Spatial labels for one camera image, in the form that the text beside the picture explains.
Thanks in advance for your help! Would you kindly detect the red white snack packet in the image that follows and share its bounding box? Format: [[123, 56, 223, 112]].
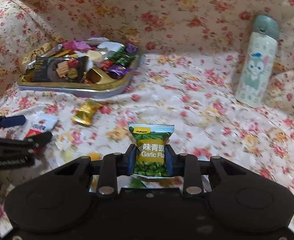
[[24, 113, 58, 141]]

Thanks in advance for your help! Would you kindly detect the green garlic peas packet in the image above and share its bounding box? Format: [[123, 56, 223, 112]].
[[129, 123, 175, 177]]

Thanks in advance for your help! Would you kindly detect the gold foil candy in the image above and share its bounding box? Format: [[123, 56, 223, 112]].
[[71, 100, 102, 126]]

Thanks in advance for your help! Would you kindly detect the tin tray full of snacks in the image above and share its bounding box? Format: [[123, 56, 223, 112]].
[[18, 37, 141, 99]]

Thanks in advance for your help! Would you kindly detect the black biscuit packet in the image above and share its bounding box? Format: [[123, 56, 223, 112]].
[[32, 56, 89, 83]]

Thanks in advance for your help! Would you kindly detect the purple candy in tray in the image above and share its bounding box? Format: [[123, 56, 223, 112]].
[[106, 43, 138, 79]]

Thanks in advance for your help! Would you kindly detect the white cartoon cat water bottle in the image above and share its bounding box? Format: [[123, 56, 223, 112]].
[[235, 15, 280, 108]]

